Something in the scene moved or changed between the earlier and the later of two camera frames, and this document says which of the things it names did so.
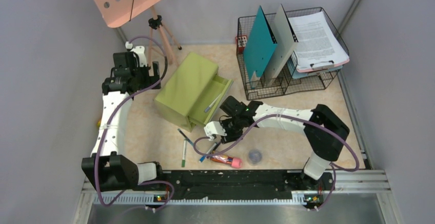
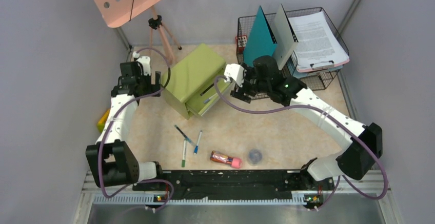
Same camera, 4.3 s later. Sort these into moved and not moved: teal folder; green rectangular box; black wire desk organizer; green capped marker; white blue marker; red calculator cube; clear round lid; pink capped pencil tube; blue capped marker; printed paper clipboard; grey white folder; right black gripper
Moved: right black gripper; green rectangular box; blue capped marker; white blue marker
Not moved: teal folder; black wire desk organizer; grey white folder; clear round lid; red calculator cube; green capped marker; printed paper clipboard; pink capped pencil tube
